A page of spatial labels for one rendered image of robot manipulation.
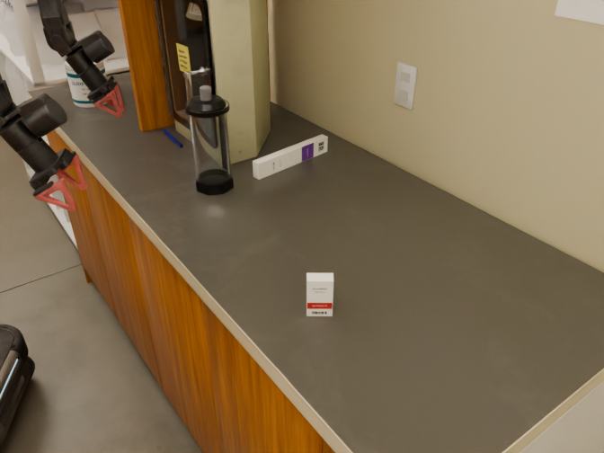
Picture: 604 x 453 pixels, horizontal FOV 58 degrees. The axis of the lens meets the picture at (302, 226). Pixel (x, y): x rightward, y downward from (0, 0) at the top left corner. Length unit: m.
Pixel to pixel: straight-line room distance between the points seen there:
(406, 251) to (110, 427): 1.33
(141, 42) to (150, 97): 0.17
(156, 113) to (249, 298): 0.93
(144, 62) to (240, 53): 0.40
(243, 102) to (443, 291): 0.76
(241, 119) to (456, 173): 0.60
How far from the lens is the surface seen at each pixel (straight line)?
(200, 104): 1.34
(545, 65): 1.28
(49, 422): 2.24
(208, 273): 1.15
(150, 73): 1.81
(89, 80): 1.69
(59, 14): 1.66
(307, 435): 1.04
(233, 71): 1.50
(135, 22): 1.76
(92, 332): 2.53
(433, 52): 1.46
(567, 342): 1.09
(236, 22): 1.48
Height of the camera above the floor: 1.64
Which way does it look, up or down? 33 degrees down
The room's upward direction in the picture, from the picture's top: straight up
